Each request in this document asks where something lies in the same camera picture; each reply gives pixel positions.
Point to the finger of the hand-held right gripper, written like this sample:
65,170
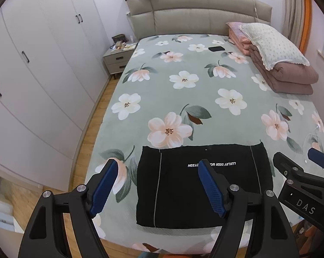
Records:
316,156
288,164

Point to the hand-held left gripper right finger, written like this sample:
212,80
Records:
211,190

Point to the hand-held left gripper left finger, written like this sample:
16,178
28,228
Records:
104,190

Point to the black hooded jacket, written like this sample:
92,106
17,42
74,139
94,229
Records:
178,188

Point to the folded mauve quilt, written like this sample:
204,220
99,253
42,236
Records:
291,78

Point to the green floral bed sheet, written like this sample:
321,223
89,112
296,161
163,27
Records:
205,94

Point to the white dotted pillow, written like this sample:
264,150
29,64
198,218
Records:
274,43

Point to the grey nightstand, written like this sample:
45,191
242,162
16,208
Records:
117,61

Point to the white wardrobe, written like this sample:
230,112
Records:
43,72

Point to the orange curtain band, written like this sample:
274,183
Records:
307,21

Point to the black phone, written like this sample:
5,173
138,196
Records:
216,49

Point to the nightstand clutter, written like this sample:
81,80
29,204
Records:
123,46

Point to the beige curtain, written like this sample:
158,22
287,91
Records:
295,10

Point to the dark small box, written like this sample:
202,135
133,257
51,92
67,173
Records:
119,38

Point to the beige padded headboard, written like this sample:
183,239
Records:
191,13

